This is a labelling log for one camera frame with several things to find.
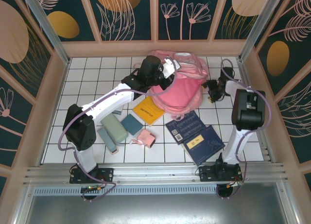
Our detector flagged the pink student backpack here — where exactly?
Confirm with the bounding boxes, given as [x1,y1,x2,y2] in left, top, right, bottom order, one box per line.
[133,50,209,120]

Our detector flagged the navy book with white text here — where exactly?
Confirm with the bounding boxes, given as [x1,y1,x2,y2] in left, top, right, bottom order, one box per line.
[165,109,207,146]

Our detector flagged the navy book with yellow label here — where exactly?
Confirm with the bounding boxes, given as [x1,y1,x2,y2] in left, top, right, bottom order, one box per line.
[181,125,225,167]

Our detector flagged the teal square box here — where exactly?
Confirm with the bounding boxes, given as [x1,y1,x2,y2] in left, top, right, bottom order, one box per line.
[121,113,142,135]

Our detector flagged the sage green pencil case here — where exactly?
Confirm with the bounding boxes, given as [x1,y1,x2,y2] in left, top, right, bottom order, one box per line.
[100,114,129,144]

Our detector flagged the small pink pouch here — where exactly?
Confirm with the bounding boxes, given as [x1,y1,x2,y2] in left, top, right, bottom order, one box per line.
[131,129,156,149]

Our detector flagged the grey-blue long case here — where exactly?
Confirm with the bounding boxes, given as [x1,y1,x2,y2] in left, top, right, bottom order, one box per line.
[97,127,119,155]

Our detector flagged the small green circuit board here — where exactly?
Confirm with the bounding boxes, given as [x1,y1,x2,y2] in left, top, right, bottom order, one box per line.
[81,185,103,193]

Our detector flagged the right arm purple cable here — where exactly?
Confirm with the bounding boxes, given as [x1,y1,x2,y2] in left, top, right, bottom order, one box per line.
[216,59,272,201]

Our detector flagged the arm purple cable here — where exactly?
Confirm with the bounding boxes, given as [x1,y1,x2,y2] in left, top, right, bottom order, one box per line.
[59,59,182,203]
[216,59,272,201]

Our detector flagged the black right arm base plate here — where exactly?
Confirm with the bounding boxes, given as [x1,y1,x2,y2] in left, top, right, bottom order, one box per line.
[198,165,243,183]

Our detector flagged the aluminium corner post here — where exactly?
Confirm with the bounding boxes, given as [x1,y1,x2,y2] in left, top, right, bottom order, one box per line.
[20,0,71,66]
[237,0,290,62]

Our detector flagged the aluminium front rail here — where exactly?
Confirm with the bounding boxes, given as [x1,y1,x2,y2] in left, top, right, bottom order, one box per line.
[23,162,287,186]

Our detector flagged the slotted grey cable duct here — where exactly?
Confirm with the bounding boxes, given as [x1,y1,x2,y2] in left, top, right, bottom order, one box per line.
[33,186,287,197]

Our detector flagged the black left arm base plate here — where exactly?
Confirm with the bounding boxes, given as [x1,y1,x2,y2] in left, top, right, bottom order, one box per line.
[69,167,115,185]

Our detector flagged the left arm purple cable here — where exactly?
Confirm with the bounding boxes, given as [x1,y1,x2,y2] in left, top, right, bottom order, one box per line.
[59,59,182,203]

